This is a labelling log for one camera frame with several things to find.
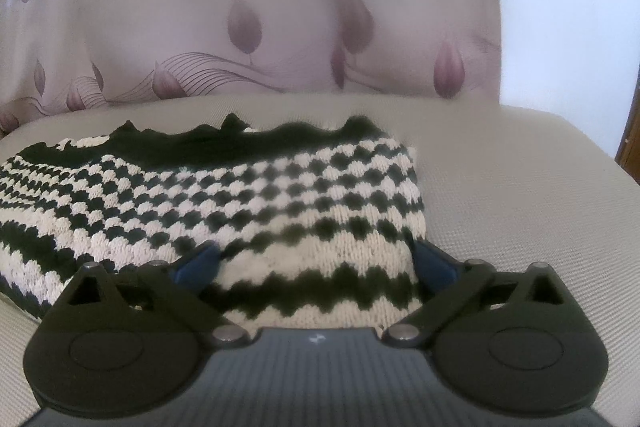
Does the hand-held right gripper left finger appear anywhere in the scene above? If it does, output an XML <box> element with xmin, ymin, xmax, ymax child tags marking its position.
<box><xmin>67</xmin><ymin>241</ymin><xmax>252</xmax><ymax>350</ymax></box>

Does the brown wooden door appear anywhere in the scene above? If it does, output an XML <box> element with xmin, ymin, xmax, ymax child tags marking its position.
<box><xmin>616</xmin><ymin>97</ymin><xmax>640</xmax><ymax>190</ymax></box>

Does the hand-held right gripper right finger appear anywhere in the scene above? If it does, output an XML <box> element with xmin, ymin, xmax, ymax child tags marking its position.
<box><xmin>386</xmin><ymin>240</ymin><xmax>567</xmax><ymax>351</ymax></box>

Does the black and white knit sweater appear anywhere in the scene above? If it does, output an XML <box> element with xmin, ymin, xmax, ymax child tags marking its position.
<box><xmin>0</xmin><ymin>112</ymin><xmax>427</xmax><ymax>337</ymax></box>

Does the grey fabric table cover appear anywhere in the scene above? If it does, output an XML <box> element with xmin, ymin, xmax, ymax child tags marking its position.
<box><xmin>0</xmin><ymin>91</ymin><xmax>640</xmax><ymax>427</ymax></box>

